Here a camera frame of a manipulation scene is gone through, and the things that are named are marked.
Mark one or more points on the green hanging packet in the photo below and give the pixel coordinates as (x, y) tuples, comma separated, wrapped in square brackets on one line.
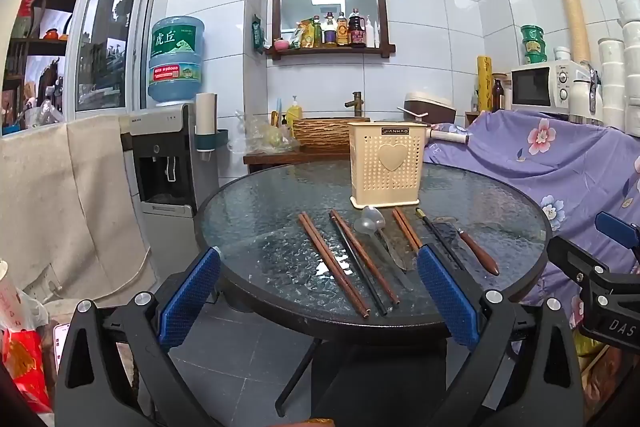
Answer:
[(256, 32)]

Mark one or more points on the dark soy sauce bottle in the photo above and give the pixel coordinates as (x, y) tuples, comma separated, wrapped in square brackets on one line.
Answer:
[(356, 29)]

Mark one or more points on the grey water dispenser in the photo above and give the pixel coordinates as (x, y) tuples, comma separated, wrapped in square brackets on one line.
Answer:
[(160, 127)]

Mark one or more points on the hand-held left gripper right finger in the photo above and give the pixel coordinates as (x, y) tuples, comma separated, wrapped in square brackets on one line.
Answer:
[(447, 297)]

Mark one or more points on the cream pan with lid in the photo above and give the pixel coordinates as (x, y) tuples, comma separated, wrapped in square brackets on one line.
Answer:
[(450, 137)]

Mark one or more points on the blue water jug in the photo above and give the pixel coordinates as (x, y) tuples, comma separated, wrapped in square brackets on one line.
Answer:
[(175, 57)]

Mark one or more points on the stack of white cups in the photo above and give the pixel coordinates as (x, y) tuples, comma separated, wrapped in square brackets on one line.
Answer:
[(612, 67)]

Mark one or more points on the white wall socket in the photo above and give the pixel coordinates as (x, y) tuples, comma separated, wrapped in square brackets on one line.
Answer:
[(42, 284)]

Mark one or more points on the dull grey spoon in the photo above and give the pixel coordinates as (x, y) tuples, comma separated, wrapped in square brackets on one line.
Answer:
[(364, 225)]

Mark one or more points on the brown wooden side table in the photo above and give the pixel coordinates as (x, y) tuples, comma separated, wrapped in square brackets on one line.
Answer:
[(270, 158)]

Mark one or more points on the small wooden box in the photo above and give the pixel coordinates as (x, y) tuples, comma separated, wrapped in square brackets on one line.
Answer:
[(472, 118)]

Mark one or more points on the wooden framed mirror shelf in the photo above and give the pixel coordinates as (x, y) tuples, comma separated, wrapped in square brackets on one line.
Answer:
[(384, 22)]

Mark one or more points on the beige hanging cloth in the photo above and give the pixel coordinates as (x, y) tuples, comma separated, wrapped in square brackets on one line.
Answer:
[(65, 207)]

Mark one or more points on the small clear bottle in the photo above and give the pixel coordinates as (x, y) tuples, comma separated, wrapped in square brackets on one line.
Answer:
[(475, 99)]

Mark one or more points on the brass faucet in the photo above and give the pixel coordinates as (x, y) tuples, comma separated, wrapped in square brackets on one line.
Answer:
[(356, 104)]

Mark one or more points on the black chopstick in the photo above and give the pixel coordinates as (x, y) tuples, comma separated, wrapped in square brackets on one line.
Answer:
[(440, 237), (358, 264)]

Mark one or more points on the white squeeze bottle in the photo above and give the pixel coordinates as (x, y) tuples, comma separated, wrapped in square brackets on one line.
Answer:
[(371, 32)]

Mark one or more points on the amber sauce bottle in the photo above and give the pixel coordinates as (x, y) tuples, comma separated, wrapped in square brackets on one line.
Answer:
[(342, 29)]

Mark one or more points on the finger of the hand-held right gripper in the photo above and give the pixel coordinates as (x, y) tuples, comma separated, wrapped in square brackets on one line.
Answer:
[(617, 229), (575, 257)]

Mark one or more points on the brown woven basin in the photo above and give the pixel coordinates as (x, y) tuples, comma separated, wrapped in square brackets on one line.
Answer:
[(320, 134)]

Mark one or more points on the white jar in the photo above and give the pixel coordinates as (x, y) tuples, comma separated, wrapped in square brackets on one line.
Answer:
[(562, 53)]

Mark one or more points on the white printed bag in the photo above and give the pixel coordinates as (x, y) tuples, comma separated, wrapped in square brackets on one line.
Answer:
[(15, 302)]

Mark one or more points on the sliding glass window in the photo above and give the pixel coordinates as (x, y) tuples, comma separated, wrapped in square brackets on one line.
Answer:
[(107, 47)]

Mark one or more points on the teal plastic holder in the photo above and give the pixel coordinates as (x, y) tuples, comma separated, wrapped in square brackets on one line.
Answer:
[(220, 139)]

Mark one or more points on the dark wooden display shelf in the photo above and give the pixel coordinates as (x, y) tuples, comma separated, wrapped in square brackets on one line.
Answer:
[(40, 52)]

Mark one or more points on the yellow roll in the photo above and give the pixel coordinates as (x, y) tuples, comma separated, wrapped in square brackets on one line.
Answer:
[(484, 82)]

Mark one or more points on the white microwave oven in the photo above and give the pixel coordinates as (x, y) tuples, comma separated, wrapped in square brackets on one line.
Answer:
[(532, 87)]

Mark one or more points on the smartphone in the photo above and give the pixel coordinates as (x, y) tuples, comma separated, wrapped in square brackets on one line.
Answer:
[(61, 342)]

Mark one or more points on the purple label bottle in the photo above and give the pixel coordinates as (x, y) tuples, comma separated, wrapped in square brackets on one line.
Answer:
[(329, 29)]

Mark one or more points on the brown and cream rice cooker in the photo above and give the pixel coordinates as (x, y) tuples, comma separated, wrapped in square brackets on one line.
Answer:
[(432, 107)]

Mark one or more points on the tall beige cup stack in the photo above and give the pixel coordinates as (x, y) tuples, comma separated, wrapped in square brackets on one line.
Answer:
[(572, 17)]

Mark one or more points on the white electric kettle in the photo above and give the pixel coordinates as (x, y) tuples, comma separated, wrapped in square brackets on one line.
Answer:
[(582, 99)]

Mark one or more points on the clear plastic bag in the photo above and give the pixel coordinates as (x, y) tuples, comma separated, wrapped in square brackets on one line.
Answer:
[(260, 134)]

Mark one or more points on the brown wooden chopstick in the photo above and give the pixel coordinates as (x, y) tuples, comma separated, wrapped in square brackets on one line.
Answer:
[(330, 264), (336, 263), (410, 228), (365, 257), (404, 229)]

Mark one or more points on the cream plastic utensil holder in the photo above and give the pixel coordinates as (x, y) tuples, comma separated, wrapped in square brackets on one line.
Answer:
[(387, 177)]

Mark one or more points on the yellow oil bottle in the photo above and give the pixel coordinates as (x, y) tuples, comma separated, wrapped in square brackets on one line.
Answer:
[(316, 32)]

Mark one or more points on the pink bowl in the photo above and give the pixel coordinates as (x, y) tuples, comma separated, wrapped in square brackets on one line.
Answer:
[(280, 43)]

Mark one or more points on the purple floral cloth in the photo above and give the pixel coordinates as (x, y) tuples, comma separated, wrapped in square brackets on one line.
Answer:
[(550, 167)]

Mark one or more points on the light blue plastic stick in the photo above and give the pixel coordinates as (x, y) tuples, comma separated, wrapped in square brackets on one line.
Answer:
[(279, 112)]

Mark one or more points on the yellow snack packet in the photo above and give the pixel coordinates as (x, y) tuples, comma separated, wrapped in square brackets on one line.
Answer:
[(302, 34)]

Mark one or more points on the yellow soap dispenser bottle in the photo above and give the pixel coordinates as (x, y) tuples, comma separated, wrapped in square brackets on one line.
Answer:
[(294, 114)]

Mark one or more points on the red plastic bag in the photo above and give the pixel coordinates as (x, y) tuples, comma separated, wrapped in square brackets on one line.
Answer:
[(25, 362)]

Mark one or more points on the brown glass bottle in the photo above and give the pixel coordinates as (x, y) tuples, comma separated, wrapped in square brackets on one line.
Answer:
[(498, 97)]

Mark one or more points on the white cylindrical tube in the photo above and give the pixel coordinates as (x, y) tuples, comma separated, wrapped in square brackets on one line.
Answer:
[(205, 117)]

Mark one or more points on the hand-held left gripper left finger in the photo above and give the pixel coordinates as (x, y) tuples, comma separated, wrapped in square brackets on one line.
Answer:
[(190, 292)]

